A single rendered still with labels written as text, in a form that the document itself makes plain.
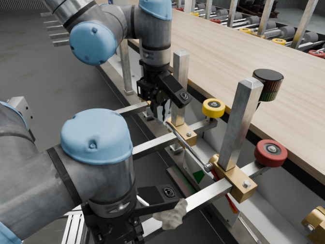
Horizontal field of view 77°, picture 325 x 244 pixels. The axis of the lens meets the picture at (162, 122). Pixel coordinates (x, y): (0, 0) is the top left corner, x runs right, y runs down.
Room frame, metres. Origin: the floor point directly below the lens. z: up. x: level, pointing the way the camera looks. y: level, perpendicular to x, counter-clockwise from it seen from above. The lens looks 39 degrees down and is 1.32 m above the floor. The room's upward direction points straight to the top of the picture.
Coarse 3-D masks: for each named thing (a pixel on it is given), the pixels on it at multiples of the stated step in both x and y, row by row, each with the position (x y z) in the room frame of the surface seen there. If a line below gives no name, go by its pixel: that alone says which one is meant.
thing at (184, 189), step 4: (168, 168) 0.48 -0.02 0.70; (172, 172) 0.46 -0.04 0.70; (172, 176) 0.45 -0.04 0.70; (176, 176) 0.45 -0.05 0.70; (176, 180) 0.43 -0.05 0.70; (180, 180) 0.43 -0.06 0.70; (180, 184) 0.41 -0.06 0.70; (184, 188) 0.40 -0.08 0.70; (184, 192) 0.38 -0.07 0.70; (188, 192) 0.38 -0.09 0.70; (188, 196) 0.37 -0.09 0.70
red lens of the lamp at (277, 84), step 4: (252, 76) 0.39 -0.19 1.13; (256, 76) 0.38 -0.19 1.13; (260, 80) 0.37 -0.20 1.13; (264, 80) 0.36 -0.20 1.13; (280, 80) 0.36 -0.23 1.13; (264, 84) 0.36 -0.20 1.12; (268, 84) 0.36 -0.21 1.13; (272, 84) 0.36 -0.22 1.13; (276, 84) 0.36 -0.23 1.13; (280, 84) 0.37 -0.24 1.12; (264, 88) 0.36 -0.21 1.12; (268, 88) 0.36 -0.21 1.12; (272, 88) 0.36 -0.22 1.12; (276, 88) 0.36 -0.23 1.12
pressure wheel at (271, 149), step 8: (264, 144) 0.41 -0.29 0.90; (272, 144) 0.41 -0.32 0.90; (280, 144) 0.41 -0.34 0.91; (256, 152) 0.39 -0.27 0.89; (264, 152) 0.38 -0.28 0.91; (272, 152) 0.38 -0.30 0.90; (280, 152) 0.38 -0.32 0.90; (264, 160) 0.36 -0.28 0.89; (272, 160) 0.35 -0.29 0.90; (280, 160) 0.35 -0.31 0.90
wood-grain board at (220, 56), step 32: (96, 0) 2.81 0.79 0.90; (128, 0) 2.81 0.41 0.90; (192, 32) 1.51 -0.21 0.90; (224, 32) 1.51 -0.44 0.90; (192, 64) 0.97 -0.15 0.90; (224, 64) 0.97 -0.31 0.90; (256, 64) 0.97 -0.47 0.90; (288, 64) 0.97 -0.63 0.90; (320, 64) 0.97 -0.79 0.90; (224, 96) 0.67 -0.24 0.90; (288, 96) 0.67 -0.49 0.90; (320, 96) 0.67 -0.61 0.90; (256, 128) 0.49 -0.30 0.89; (288, 128) 0.49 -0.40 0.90; (320, 128) 0.49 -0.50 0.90; (320, 160) 0.36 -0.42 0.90
